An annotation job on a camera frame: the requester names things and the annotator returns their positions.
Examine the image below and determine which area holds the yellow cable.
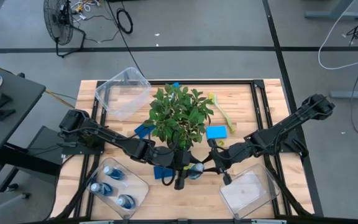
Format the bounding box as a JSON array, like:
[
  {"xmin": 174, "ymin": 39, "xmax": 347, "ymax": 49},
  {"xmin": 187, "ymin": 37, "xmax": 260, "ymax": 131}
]
[{"xmin": 44, "ymin": 89, "xmax": 76, "ymax": 109}]

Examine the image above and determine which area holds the dark blue scrub sponge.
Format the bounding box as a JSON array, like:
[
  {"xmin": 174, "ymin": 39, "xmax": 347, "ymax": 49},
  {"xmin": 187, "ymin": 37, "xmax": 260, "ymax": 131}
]
[
  {"xmin": 134, "ymin": 123, "xmax": 155, "ymax": 140},
  {"xmin": 153, "ymin": 166, "xmax": 175, "ymax": 180}
]

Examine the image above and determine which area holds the light blue sponge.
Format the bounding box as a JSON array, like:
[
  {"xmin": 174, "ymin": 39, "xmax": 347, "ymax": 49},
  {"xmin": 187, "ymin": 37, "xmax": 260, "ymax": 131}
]
[{"xmin": 205, "ymin": 125, "xmax": 228, "ymax": 140}]

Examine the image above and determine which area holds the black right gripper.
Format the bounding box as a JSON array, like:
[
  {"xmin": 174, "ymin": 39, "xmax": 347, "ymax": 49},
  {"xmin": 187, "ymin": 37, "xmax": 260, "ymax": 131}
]
[{"xmin": 202, "ymin": 139, "xmax": 239, "ymax": 187}]

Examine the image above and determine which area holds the clear plastic bin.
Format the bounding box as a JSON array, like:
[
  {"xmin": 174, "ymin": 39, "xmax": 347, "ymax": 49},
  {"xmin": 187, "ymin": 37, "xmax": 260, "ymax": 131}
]
[
  {"xmin": 94, "ymin": 66, "xmax": 152, "ymax": 122},
  {"xmin": 85, "ymin": 157, "xmax": 150, "ymax": 220}
]

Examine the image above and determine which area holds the white and yellow cable clutter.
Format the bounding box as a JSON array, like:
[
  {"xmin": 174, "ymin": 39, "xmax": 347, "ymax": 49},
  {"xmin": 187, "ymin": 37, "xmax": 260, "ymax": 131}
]
[{"xmin": 70, "ymin": 0, "xmax": 103, "ymax": 21}]

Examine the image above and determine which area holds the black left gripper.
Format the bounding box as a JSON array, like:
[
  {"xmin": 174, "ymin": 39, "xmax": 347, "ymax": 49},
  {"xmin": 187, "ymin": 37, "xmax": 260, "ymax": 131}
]
[{"xmin": 149, "ymin": 146, "xmax": 200, "ymax": 190}]

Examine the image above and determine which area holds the clear bin with white liner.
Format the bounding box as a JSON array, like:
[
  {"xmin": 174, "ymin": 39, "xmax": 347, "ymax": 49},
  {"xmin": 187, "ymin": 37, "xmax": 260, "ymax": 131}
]
[{"xmin": 218, "ymin": 163, "xmax": 281, "ymax": 220}]

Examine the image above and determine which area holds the grey side table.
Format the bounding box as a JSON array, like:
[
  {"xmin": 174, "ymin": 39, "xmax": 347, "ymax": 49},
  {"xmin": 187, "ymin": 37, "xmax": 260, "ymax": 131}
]
[{"xmin": 0, "ymin": 63, "xmax": 47, "ymax": 170}]

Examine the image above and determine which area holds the coiled black cable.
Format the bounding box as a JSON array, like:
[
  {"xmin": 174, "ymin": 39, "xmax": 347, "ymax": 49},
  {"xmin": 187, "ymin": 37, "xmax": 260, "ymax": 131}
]
[{"xmin": 116, "ymin": 7, "xmax": 134, "ymax": 35}]

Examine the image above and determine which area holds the grey chair base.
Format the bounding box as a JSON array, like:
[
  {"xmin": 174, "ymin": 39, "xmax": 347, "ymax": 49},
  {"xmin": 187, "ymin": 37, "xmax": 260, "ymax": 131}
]
[{"xmin": 0, "ymin": 192, "xmax": 31, "ymax": 222}]

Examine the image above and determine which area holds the white floor cable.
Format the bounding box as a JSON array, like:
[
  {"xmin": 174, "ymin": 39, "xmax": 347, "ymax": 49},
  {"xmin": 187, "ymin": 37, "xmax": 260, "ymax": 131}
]
[{"xmin": 318, "ymin": 0, "xmax": 358, "ymax": 71}]

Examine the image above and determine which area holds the dark grey platform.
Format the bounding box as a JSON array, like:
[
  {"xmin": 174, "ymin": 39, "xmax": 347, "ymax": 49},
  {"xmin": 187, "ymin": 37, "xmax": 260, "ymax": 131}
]
[{"xmin": 0, "ymin": 125, "xmax": 74, "ymax": 193}]

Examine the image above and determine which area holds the green plant in black pot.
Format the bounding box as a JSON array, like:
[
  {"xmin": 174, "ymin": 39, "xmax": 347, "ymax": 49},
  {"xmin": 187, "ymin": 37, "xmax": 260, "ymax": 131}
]
[{"xmin": 142, "ymin": 83, "xmax": 214, "ymax": 153}]

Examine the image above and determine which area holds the black floor fan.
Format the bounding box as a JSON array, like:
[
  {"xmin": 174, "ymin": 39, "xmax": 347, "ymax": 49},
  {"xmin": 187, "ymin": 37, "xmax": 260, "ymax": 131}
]
[{"xmin": 43, "ymin": 0, "xmax": 87, "ymax": 58}]

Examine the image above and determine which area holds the long black floor cable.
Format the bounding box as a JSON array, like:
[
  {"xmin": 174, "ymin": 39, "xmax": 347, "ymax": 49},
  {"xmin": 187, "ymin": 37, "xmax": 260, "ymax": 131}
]
[{"xmin": 106, "ymin": 0, "xmax": 146, "ymax": 78}]

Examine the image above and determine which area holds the blue dish soap bottle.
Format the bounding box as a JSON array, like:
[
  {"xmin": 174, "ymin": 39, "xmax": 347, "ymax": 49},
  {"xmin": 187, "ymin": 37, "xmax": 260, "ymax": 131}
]
[
  {"xmin": 103, "ymin": 166, "xmax": 126, "ymax": 181},
  {"xmin": 89, "ymin": 182, "xmax": 114, "ymax": 197},
  {"xmin": 116, "ymin": 194, "xmax": 137, "ymax": 210},
  {"xmin": 188, "ymin": 162, "xmax": 205, "ymax": 180}
]

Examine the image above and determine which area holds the black aluminium table frame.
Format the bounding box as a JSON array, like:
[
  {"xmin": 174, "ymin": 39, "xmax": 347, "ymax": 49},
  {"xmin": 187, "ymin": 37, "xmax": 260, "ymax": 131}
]
[{"xmin": 53, "ymin": 79, "xmax": 324, "ymax": 220}]

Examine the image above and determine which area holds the black triangular bracket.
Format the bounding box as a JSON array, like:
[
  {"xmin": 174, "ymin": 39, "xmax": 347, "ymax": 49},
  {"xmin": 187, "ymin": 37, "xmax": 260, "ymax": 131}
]
[
  {"xmin": 0, "ymin": 108, "xmax": 17, "ymax": 122},
  {"xmin": 0, "ymin": 92, "xmax": 14, "ymax": 110}
]

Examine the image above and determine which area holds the grey desk leg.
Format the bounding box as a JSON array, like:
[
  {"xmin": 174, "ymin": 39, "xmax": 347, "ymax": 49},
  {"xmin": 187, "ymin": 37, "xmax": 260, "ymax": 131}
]
[{"xmin": 304, "ymin": 0, "xmax": 358, "ymax": 21}]

